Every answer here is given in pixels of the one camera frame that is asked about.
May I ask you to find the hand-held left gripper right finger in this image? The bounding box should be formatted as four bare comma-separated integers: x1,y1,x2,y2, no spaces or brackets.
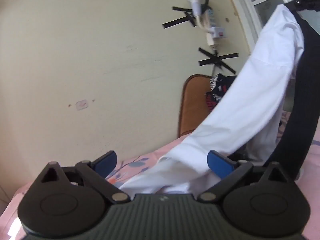
198,151,291,203

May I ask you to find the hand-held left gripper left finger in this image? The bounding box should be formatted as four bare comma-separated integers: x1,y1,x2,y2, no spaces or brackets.
34,151,131,204

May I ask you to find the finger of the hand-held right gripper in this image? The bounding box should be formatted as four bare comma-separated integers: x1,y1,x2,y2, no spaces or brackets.
295,0,320,12

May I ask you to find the black cloth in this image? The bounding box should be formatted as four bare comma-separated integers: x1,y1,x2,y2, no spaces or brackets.
269,2,320,180

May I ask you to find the white garment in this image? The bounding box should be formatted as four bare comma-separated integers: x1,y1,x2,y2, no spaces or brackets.
117,4,306,195

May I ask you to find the dark printed clothing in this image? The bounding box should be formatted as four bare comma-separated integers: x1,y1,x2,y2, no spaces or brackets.
205,73,238,112

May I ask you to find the pink floral bedsheet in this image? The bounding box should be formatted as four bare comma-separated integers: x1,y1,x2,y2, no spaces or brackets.
0,122,320,240

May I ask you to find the white power strip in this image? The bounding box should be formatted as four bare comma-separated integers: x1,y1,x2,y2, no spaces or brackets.
205,7,227,51

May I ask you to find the black tape cross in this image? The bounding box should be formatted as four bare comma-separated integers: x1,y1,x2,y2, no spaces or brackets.
198,46,239,74
162,0,211,29

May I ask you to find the white window frame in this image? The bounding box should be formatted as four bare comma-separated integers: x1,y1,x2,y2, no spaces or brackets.
222,0,320,57

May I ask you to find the clear wall hook sticker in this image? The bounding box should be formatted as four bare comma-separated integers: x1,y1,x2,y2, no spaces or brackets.
75,100,90,111

